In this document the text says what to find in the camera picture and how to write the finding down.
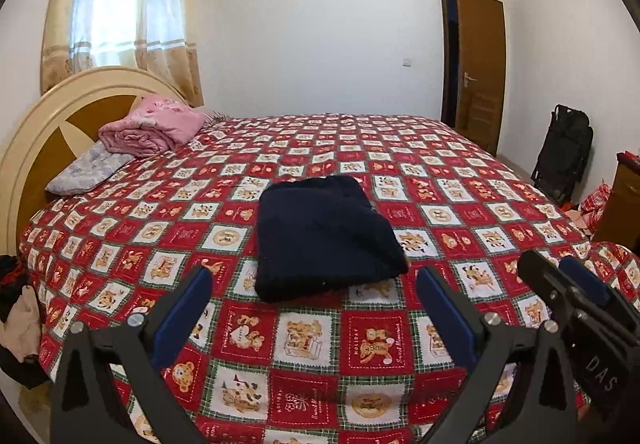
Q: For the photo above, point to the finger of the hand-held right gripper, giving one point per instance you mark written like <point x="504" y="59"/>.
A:
<point x="587" y="281"/>
<point x="545" y="281"/>

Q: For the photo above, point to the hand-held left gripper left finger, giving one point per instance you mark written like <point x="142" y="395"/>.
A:
<point x="185" y="314"/>

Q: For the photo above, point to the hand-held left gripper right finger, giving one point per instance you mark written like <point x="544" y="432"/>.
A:
<point x="450" y="319"/>

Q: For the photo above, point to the navy patterned knit sweater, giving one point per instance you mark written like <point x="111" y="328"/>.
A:
<point x="325" y="234"/>

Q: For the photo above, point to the dark clothes pile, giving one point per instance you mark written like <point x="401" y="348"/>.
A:
<point x="15" y="269"/>

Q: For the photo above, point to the red checked bag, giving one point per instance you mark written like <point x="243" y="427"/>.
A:
<point x="595" y="204"/>

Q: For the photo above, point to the brown wooden cabinet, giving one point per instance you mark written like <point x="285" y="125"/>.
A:
<point x="625" y="199"/>

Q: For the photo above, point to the black suitcase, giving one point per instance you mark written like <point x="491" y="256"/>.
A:
<point x="565" y="149"/>

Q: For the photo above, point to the beige garment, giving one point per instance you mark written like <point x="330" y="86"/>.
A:
<point x="22" y="329"/>

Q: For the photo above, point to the grey floral pillow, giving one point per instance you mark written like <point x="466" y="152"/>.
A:
<point x="85" y="169"/>

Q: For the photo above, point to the pink folded blanket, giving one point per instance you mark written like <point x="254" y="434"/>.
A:
<point x="150" y="129"/>

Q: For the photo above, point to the grey striped pillow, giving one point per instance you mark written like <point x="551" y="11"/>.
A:
<point x="216" y="116"/>

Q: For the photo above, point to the red checked printed bedspread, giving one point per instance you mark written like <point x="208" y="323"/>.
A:
<point x="300" y="149"/>

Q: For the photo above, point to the brown wooden door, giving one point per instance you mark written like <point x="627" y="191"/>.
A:
<point x="480" y="64"/>

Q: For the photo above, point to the cream wooden headboard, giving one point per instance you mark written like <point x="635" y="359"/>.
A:
<point x="30" y="134"/>

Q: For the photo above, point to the beige window curtain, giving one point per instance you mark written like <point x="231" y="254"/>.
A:
<point x="55" y="49"/>

